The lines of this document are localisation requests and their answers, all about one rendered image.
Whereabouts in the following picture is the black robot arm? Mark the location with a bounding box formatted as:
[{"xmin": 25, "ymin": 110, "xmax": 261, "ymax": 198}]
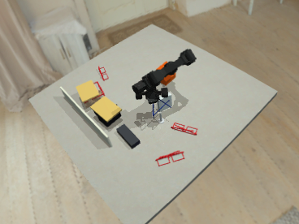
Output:
[{"xmin": 132, "ymin": 49, "xmax": 197, "ymax": 104}]

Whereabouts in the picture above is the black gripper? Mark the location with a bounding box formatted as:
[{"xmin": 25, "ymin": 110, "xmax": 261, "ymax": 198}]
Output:
[{"xmin": 136, "ymin": 87, "xmax": 168, "ymax": 100}]

